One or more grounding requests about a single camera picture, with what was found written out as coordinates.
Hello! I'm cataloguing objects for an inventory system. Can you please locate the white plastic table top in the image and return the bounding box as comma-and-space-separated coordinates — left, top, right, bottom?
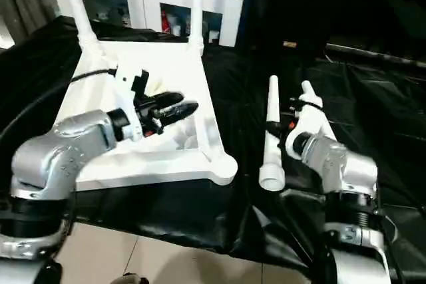
53, 39, 239, 192

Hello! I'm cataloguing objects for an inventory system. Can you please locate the black mat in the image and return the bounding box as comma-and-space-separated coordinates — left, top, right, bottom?
0, 17, 426, 278

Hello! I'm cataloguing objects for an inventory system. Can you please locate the long black bar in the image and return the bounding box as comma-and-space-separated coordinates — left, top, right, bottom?
326, 43, 426, 67

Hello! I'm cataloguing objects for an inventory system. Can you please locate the black case with yellow label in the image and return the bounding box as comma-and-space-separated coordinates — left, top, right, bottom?
243, 0, 426, 59

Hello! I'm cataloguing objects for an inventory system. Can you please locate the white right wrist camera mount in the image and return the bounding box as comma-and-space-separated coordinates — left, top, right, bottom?
290, 95, 331, 160

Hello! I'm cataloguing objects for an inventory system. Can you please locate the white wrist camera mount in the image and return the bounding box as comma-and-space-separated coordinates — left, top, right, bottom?
106, 65, 151, 142
290, 95, 331, 160

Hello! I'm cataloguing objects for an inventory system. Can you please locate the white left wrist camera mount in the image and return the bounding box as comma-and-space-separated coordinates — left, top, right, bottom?
106, 65, 151, 142

